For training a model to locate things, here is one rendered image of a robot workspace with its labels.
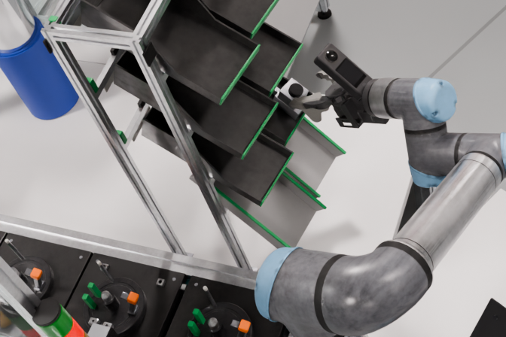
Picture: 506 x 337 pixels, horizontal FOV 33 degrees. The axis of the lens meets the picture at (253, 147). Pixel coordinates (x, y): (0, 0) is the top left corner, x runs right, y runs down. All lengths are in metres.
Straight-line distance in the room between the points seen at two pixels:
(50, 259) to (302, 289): 0.95
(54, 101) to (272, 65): 0.92
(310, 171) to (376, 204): 0.20
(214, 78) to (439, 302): 0.75
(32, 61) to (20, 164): 0.30
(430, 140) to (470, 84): 1.86
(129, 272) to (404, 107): 0.78
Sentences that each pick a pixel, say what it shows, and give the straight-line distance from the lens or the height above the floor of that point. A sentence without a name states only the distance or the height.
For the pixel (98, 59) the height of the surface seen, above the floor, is 0.86.
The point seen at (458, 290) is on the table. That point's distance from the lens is 1.94.
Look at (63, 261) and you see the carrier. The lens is 2.07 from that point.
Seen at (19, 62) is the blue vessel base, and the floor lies 1.10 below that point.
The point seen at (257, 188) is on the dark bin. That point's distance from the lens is 1.72.
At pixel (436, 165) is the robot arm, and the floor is 1.33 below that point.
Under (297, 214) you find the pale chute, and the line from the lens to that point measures 1.89.
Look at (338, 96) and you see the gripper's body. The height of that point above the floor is 1.34.
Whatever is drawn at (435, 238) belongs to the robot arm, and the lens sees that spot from 1.30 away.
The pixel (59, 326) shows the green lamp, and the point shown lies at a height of 1.39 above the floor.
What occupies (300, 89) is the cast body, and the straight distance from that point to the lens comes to 1.76.
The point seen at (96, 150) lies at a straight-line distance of 2.37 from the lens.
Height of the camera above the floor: 2.59
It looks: 51 degrees down
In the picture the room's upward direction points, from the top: 21 degrees counter-clockwise
